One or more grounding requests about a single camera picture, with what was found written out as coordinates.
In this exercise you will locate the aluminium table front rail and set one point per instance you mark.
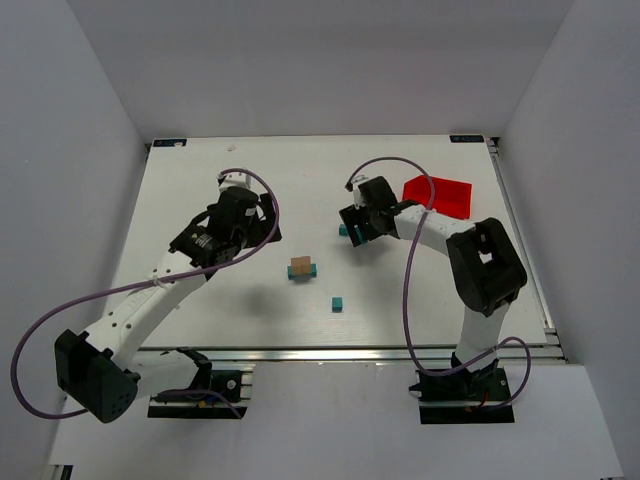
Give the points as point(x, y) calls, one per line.
point(546, 352)

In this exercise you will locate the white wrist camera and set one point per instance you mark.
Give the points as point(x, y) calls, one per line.
point(233, 179)
point(352, 186)

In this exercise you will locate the tan rectangular wood block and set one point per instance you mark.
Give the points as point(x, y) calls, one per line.
point(296, 266)

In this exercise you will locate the teal cube wood block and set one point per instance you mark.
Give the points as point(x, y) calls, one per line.
point(337, 304)

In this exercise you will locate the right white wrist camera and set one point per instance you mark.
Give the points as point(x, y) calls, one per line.
point(352, 186)

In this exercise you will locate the blue corner label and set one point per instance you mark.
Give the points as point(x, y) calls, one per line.
point(169, 143)
point(466, 138)

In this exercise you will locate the left blue corner label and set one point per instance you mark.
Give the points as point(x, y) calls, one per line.
point(169, 143)

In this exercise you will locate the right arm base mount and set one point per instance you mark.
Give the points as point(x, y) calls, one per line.
point(463, 399)

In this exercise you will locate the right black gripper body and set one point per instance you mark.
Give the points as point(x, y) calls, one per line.
point(353, 225)

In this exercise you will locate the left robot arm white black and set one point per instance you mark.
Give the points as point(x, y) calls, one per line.
point(101, 367)

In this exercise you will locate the right blue corner label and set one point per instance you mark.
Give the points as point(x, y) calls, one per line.
point(466, 138)

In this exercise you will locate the teal arch wood block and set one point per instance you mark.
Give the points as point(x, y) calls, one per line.
point(292, 277)

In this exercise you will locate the teal rectangular wood block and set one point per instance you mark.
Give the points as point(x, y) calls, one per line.
point(362, 240)

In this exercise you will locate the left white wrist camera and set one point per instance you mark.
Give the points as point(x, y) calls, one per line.
point(233, 179)

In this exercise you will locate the red plastic bin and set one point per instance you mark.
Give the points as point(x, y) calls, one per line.
point(452, 198)

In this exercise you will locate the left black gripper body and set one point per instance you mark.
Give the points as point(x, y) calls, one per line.
point(270, 220)

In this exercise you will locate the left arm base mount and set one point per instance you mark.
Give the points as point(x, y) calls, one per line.
point(202, 391)

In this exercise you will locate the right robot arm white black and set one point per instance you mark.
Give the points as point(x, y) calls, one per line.
point(487, 271)

